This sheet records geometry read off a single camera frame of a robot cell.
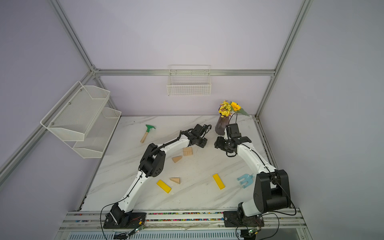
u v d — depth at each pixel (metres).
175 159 0.95
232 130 0.69
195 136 0.82
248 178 0.88
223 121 0.99
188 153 0.98
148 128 1.09
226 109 0.90
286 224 0.73
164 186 0.84
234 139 0.63
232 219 0.74
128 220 0.69
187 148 0.78
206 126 0.93
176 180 0.86
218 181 0.86
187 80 0.93
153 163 0.63
